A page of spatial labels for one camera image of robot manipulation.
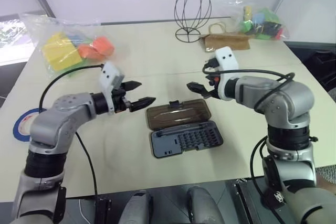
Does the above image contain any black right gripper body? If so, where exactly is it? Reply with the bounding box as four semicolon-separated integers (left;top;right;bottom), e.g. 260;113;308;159
203;59;223;100

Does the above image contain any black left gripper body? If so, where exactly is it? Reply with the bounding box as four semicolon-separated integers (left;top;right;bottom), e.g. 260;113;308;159
111;87;132;114

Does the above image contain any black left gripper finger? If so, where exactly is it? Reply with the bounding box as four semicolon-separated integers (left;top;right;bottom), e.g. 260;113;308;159
122;79;143;92
130;97;157;113

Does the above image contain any thin grey rod-shaped item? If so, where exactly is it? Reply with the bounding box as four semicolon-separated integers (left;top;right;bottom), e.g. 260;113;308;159
155;113;203;124

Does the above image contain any dark screwdriver bit case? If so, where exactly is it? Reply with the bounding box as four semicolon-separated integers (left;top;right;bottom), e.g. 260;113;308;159
145;98;224;159

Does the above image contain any brown paper bag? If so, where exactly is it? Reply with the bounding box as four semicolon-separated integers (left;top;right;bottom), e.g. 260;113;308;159
200;22;251;52

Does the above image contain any orange foam block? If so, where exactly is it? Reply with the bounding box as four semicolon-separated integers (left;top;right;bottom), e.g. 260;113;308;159
77;37;115;61

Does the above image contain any clear bag with yellow blocks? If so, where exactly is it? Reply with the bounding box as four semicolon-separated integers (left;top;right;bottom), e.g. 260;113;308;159
20;12;117;80

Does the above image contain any yellow foam block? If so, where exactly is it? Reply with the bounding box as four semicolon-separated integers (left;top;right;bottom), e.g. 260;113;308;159
41;31;82;72

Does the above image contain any clear bag with green toys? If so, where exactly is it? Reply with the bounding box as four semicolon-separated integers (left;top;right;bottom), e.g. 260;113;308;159
227;0;290;42

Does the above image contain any grey rounded robot leg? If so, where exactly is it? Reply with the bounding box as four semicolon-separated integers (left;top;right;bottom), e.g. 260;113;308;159
185;185;224;224
122;189;154;224

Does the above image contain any blue tape roll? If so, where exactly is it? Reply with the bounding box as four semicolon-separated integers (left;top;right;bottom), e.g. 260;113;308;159
12;107;48;144

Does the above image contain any black plastic crate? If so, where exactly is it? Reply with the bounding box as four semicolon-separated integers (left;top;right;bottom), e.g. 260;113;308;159
285;40;336;94

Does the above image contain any black metal equipment box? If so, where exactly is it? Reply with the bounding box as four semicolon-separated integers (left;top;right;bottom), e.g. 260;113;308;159
230;176;279;224

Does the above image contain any window with bright view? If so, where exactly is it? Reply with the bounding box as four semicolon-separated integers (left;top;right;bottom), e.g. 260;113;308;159
0;13;35;65

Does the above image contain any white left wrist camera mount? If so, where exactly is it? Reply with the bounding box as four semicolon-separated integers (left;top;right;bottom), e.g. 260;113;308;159
99;61;125;116

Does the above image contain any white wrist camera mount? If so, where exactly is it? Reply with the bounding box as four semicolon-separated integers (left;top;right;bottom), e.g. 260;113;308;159
99;61;125;116
214;46;240;101

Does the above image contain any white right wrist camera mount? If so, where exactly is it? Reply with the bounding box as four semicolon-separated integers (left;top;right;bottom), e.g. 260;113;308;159
214;46;240;101

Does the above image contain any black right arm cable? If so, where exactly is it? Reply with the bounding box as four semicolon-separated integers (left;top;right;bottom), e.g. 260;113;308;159
202;62;295;111

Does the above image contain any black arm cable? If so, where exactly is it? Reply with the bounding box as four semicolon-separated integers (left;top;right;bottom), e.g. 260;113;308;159
202;62;295;111
38;63;103;204

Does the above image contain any dark grey screwdriver handle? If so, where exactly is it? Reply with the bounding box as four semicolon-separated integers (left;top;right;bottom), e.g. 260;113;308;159
156;123;208;138

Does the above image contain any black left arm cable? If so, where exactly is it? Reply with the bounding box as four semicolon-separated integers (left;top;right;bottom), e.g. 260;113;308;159
38;63;103;204

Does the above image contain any black wire head-shaped stand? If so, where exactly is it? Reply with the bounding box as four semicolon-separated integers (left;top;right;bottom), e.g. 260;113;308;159
173;0;213;44

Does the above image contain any black metal bracket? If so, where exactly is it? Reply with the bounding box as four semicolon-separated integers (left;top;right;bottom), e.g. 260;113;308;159
78;197;114;224

